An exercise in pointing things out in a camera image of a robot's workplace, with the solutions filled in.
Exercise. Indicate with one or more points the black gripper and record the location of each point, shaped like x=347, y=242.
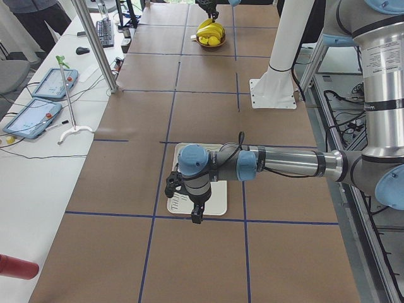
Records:
x=198, y=201
x=209, y=5

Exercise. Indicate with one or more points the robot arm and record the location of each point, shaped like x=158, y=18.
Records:
x=377, y=28

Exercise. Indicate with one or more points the brown wicker basket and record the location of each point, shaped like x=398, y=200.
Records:
x=223, y=39

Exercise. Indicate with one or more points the white bear tray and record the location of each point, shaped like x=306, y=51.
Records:
x=215, y=206

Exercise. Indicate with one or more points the yellow lemon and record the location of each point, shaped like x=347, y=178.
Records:
x=213, y=41

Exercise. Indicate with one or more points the yellow starfruit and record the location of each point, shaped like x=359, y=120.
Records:
x=203, y=40

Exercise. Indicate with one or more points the black keyboard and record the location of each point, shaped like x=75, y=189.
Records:
x=105, y=32

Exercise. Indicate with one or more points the black computer mouse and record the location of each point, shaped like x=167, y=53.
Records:
x=82, y=50

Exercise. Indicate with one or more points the far teach pendant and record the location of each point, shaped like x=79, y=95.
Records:
x=52, y=85

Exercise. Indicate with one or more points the teach pendant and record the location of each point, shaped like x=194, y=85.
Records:
x=52, y=85
x=33, y=119

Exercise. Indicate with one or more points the near teach pendant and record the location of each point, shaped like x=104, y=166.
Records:
x=33, y=119

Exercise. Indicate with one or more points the red bottle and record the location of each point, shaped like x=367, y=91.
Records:
x=18, y=268

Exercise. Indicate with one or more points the aluminium frame post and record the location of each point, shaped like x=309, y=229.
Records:
x=87, y=22

